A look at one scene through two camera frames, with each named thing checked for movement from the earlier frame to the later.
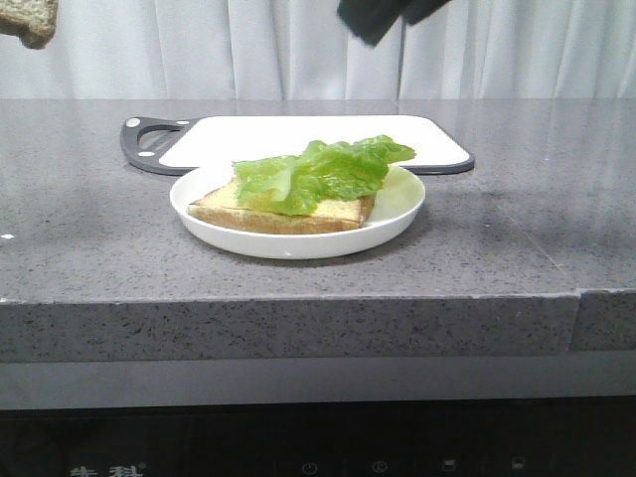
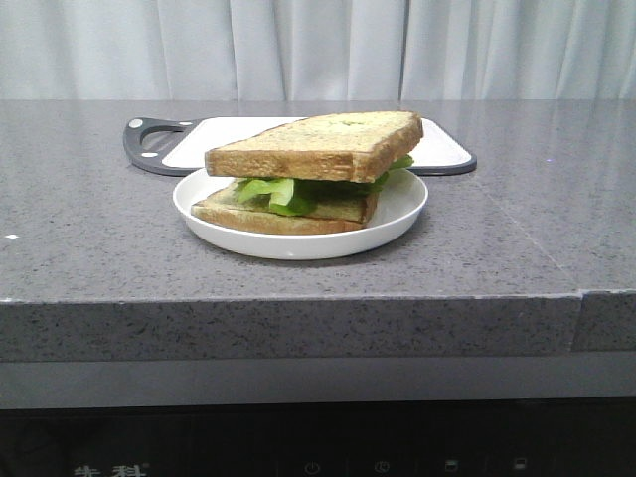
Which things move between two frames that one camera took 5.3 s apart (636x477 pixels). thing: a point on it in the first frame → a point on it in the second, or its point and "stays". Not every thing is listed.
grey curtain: (303, 50) stays
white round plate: (395, 208) stays
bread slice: (32, 21) → (344, 148)
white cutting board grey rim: (158, 145) stays
